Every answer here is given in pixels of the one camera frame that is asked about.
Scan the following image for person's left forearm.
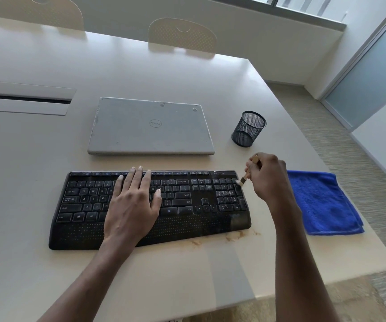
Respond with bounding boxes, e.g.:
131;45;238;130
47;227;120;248
37;238;140;322

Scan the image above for grey window frame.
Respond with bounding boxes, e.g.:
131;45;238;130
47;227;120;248
219;0;347;30

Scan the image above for black keyboard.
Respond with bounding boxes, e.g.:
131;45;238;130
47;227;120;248
48;169;252;251

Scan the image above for black mesh pen holder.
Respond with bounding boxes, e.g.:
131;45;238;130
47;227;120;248
231;110;267;148

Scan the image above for frosted glass door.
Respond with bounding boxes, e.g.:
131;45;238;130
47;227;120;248
320;3;386;131

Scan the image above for grey desk cable slot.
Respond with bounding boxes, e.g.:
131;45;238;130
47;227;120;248
0;79;77;116

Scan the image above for person's left hand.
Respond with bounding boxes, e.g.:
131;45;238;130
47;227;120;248
103;165;163;249

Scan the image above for cream perforated chair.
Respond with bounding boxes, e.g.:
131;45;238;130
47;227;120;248
147;17;218;52
0;0;85;30

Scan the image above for blue microfibre cloth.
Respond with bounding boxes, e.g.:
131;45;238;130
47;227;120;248
286;169;365;236

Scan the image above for person's right forearm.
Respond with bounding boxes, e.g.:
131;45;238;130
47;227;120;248
270;204;341;322

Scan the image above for small wooden brush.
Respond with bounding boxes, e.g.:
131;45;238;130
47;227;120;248
236;155;259;188

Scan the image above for person's right hand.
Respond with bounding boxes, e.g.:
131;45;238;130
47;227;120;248
244;152;298;212

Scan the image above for silver laptop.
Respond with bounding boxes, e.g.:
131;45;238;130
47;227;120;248
87;96;216;156

